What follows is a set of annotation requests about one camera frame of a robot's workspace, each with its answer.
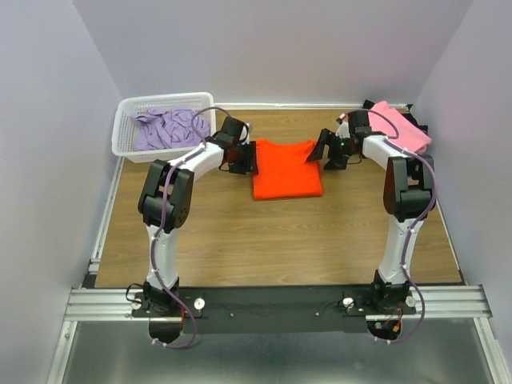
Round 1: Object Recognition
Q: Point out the pink folded t-shirt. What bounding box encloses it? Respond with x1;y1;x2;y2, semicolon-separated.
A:
368;101;432;154

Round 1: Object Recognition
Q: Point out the purple t-shirt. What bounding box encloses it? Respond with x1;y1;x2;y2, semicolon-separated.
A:
131;107;211;151

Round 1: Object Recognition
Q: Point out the orange t-shirt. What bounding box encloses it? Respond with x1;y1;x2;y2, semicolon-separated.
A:
253;139;323;200

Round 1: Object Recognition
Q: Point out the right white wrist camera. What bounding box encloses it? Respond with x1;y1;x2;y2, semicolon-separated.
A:
336;114;350;138

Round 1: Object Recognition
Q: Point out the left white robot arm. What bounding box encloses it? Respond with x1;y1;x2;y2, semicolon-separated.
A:
136;116;258;316

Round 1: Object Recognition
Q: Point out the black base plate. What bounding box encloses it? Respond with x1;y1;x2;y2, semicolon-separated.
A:
125;283;417;345

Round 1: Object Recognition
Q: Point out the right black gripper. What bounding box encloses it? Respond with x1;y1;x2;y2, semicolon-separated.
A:
306;128;357;171

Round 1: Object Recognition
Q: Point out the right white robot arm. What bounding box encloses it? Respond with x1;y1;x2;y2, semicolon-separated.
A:
307;108;437;314

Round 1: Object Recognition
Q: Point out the aluminium frame rail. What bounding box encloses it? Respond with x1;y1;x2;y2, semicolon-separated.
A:
48;285;511;383

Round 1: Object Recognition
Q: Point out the black folded t-shirt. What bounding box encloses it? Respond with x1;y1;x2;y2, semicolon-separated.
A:
362;98;430;135

